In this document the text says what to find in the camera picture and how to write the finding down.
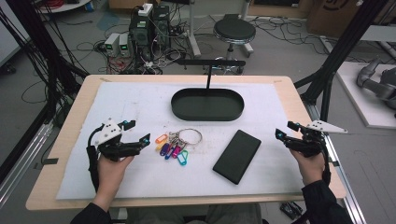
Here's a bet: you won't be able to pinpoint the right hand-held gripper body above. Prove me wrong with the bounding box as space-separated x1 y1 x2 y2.
287 119 349 159

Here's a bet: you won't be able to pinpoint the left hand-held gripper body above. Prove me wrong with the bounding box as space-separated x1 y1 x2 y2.
92 117 143 163

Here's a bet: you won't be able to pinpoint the keyring with coloured tags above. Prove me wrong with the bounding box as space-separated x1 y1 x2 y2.
154 128 204 167

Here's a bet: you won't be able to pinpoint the black smartphone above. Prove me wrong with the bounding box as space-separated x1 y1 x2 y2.
212 129 262 186

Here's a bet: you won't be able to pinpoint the black oval tray with hanger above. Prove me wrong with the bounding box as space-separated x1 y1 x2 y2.
170 58 247 122

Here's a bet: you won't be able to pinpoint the person's right hand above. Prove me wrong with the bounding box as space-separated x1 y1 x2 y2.
289 148 327 187

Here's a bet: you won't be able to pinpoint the person's left hand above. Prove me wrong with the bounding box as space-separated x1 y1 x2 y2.
94 154 135 201

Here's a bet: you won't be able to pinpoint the white table mat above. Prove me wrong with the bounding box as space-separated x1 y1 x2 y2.
55 81 305 201

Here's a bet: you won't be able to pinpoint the white floor platform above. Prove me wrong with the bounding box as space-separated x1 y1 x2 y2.
335 61 396 131

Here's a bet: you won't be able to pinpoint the black device on floor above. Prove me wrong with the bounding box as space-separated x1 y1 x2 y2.
278 201 304 220

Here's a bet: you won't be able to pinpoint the white bench power supply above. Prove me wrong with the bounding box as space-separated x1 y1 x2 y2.
104 32 121 58
118 33 132 58

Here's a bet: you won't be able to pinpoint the black computer tower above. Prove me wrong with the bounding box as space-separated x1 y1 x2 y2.
128 12 154 63
151 5 172 51

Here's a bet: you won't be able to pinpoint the person's legs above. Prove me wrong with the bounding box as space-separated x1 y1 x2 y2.
125 203 263 224

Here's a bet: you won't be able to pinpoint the cardboard box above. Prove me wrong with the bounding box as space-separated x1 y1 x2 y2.
305 0 396 39

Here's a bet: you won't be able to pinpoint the white metal desk leg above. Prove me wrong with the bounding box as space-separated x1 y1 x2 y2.
187 0 203 59

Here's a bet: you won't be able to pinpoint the black round stool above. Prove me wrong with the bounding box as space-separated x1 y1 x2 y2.
212 17 257 76

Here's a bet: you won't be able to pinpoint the white power adapter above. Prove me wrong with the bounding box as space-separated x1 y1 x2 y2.
137 3 154 18

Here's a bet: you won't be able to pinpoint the white round table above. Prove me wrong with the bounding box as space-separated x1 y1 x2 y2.
36 0 93 14

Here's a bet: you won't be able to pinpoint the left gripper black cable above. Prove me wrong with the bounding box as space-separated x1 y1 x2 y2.
86 123 106 192

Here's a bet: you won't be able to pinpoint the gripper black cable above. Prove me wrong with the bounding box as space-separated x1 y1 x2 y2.
86 123 106 192
319 135 332 185

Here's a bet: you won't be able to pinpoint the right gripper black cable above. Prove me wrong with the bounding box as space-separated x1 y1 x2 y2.
319 135 332 185

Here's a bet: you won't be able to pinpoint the aluminium rail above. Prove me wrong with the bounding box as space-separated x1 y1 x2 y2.
0 120 54 207
305 102 368 224

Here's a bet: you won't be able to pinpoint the tangle of floor cables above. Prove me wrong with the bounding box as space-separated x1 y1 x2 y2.
248 16 339 58

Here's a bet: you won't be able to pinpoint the black frame post with cables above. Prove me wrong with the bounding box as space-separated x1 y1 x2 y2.
0 0 91 127

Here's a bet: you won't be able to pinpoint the white wall panel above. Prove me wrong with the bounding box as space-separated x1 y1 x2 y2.
0 0 31 67

